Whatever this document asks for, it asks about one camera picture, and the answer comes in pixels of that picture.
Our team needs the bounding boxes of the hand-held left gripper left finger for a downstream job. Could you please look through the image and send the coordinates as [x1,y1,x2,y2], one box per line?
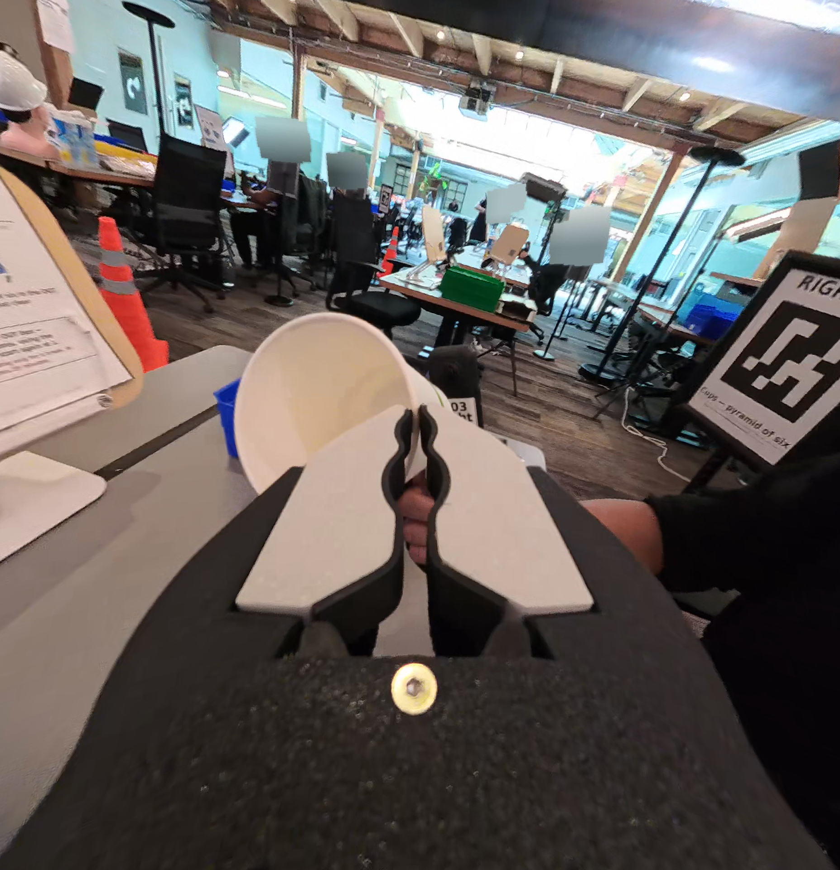
[235,406,414,658]

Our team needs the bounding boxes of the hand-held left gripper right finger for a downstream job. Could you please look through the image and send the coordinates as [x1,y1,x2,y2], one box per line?
[419,404,595,658]

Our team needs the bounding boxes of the white paper cup green band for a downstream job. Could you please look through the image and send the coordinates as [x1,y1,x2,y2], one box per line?
[233,313,455,496]

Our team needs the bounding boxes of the blue plastic bin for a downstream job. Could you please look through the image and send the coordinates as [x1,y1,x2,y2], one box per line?
[215,379,243,459]
[685,302,745,341]

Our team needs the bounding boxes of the person's right hand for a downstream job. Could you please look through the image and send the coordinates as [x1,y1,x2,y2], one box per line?
[400,472,436,565]

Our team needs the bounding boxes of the wooden desk black legs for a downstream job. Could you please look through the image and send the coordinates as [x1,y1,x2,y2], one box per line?
[379,261,536,396]
[0,136,156,205]

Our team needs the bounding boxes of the green plastic bin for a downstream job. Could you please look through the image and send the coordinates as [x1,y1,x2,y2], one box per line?
[439,266,506,314]

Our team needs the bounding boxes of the black office chair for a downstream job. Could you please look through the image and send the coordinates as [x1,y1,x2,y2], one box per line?
[325,193,422,341]
[138,132,232,314]

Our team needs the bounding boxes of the black studio light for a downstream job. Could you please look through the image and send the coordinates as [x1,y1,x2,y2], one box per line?
[521,173,568,206]

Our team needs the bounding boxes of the black tripod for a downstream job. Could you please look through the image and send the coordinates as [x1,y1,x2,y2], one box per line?
[579,146,747,385]

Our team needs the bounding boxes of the white board stand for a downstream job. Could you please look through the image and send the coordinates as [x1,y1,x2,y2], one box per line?
[0,449,108,572]

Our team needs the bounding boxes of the framed marker sign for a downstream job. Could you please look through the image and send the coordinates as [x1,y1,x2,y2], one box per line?
[685,251,840,471]

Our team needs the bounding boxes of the wooden instruction board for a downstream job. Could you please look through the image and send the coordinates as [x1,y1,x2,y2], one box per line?
[0,159,145,463]

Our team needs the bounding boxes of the black floor lamp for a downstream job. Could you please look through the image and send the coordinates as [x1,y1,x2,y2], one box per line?
[121,0,178,137]

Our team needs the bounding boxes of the white floor cable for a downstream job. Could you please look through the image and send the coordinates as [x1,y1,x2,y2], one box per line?
[620,387,693,485]

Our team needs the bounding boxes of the dark table cable cover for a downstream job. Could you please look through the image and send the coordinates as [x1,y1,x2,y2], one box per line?
[94,404,220,480]

